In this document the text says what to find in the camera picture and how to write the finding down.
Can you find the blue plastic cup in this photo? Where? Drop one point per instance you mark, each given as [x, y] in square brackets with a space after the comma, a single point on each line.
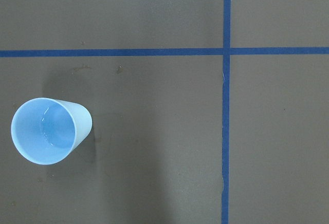
[45, 131]

